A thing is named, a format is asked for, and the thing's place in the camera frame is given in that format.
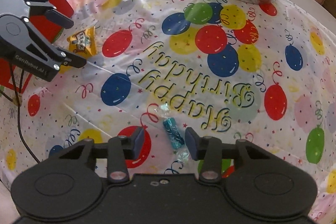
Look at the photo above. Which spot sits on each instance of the teal candy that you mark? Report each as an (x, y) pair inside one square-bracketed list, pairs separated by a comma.
[(173, 132)]

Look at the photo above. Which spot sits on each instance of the yellow snack packet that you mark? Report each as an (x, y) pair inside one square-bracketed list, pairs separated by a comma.
[(84, 40)]

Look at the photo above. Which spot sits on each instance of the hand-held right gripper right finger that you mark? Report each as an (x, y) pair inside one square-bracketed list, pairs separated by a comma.
[(191, 144)]

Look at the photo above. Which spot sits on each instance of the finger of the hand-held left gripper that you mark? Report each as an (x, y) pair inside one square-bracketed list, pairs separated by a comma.
[(59, 18), (74, 62)]

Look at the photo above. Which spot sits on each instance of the balloon print tablecloth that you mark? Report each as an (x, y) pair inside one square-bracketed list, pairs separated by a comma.
[(183, 82)]

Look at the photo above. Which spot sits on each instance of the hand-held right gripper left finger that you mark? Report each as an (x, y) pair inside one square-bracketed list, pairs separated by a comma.
[(139, 142)]

